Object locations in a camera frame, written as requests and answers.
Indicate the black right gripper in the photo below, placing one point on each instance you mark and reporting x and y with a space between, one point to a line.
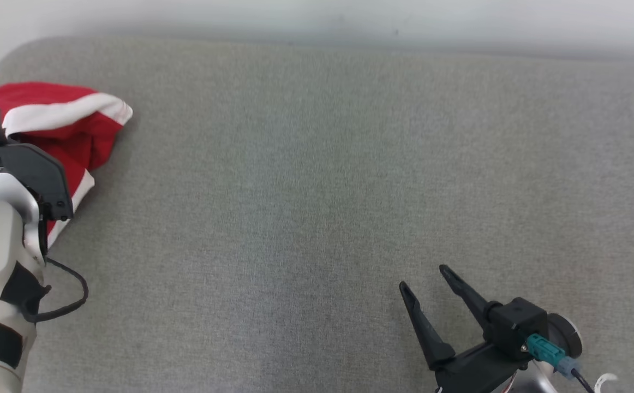
475 371

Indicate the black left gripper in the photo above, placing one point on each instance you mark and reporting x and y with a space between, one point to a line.
39 169

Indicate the red basketball shorts white stripe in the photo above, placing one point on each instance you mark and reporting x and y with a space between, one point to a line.
60 144

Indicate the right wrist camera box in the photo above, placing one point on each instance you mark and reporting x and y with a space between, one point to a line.
513 325

